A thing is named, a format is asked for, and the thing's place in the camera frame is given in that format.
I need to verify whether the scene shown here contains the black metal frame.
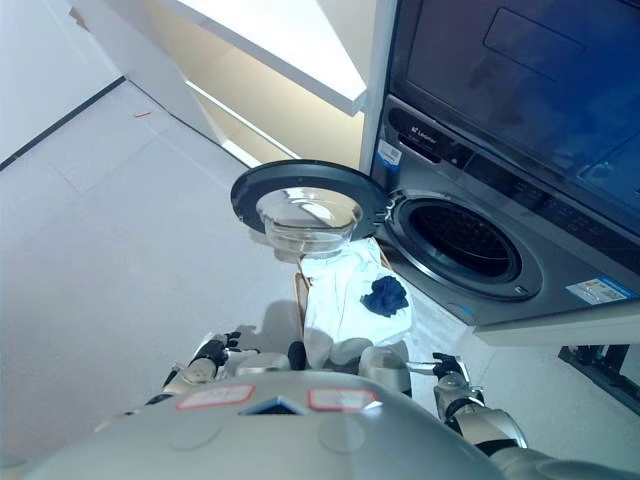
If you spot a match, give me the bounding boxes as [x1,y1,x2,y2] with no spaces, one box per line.
[556,343,640,397]

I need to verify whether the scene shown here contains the dark stacked dryer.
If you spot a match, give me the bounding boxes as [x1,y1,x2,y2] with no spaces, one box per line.
[387,0,640,236]

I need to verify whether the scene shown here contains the white shelf cabinet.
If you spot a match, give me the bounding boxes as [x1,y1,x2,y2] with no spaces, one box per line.
[68,0,397,177]

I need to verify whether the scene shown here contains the red-framed white sticker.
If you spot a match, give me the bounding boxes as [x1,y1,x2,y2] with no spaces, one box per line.
[306,386,380,412]
[174,383,256,411]

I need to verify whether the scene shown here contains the round washer door glass bowl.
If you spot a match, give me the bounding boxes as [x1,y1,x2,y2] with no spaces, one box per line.
[230,158,392,262]

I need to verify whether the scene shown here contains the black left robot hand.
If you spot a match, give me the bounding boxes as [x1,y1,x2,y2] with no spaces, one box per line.
[192,329,243,370]

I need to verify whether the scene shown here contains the grey front-load washing machine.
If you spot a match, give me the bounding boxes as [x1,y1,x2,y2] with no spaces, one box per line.
[368,93,640,329]

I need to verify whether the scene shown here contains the blue white label sticker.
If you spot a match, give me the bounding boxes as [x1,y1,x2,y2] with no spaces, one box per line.
[376,139,403,167]

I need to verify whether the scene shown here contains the silver robot leg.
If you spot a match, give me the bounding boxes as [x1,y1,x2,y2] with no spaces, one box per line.
[233,340,307,377]
[357,345,414,397]

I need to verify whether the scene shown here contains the dark blue garment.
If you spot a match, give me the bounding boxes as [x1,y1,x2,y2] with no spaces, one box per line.
[360,275,411,318]

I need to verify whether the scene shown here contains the blue white energy label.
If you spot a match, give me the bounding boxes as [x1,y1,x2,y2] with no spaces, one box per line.
[564,278,629,305]

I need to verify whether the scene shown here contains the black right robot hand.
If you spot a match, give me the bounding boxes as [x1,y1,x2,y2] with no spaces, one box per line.
[407,351,471,389]

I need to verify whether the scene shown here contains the silver left robot leg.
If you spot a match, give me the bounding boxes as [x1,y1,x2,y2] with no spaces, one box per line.
[233,340,307,377]

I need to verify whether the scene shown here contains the silver right robot leg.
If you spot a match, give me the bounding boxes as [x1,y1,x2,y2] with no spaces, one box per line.
[357,345,414,397]

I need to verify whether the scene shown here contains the white cloth basket liner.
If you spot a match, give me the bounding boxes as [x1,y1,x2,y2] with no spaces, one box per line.
[298,236,415,370]

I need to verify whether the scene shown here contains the silver robot torso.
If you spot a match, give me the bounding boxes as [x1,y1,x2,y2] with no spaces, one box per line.
[19,372,507,480]

